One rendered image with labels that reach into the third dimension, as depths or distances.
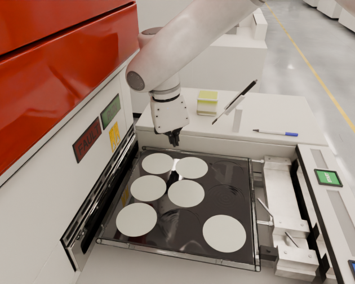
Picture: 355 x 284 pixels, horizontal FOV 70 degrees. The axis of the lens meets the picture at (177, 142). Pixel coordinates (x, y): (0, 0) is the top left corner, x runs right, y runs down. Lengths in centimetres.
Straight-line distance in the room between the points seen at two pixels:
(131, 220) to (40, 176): 27
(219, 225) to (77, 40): 50
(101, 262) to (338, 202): 59
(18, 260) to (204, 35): 50
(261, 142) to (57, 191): 61
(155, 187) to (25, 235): 37
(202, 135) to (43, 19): 59
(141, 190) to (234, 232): 27
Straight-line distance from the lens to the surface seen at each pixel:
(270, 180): 83
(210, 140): 85
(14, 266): 50
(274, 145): 86
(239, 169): 81
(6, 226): 45
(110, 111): 69
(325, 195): 72
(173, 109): 69
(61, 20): 43
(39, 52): 38
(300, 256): 65
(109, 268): 70
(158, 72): 53
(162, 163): 81
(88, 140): 60
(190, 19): 53
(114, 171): 74
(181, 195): 71
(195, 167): 79
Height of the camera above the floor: 142
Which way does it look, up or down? 36 degrees down
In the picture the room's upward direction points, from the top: straight up
